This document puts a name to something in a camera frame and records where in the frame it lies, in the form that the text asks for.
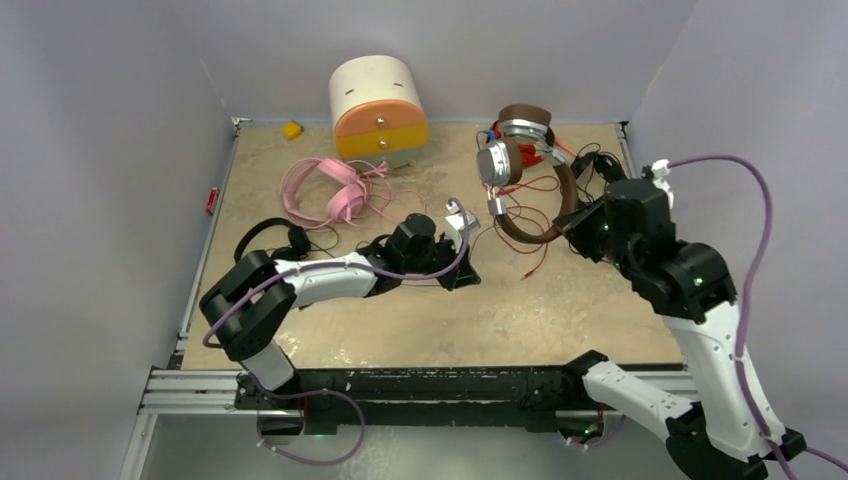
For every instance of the black headphones left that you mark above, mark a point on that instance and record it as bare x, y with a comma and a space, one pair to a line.
281, 239

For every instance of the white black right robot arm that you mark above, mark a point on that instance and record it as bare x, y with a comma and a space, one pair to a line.
728, 431

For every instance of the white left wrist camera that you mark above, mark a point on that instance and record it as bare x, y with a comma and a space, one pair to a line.
459, 226

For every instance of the small red clip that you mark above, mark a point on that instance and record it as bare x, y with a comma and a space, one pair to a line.
211, 203

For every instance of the cream orange yellow drawer box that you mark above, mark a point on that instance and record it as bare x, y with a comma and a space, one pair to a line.
377, 115

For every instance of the pink headphones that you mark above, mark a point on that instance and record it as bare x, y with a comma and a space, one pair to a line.
320, 192

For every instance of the black headphones right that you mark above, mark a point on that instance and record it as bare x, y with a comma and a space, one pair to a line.
593, 158

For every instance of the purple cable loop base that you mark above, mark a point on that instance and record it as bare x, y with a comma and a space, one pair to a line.
314, 427

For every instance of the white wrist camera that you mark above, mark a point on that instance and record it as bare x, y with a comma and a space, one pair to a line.
459, 226
657, 173

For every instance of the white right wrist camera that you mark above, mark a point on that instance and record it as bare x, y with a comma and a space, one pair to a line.
657, 173

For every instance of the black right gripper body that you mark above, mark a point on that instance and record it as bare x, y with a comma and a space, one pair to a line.
588, 232

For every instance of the small yellow block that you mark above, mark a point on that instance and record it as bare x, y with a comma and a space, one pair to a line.
292, 130

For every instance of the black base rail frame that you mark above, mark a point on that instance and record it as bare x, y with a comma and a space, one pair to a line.
535, 398

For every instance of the red black headphones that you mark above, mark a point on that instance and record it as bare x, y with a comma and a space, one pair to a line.
533, 155

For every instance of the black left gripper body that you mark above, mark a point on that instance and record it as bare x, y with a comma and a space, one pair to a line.
439, 258

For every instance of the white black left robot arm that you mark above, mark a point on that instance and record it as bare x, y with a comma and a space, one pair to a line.
246, 306

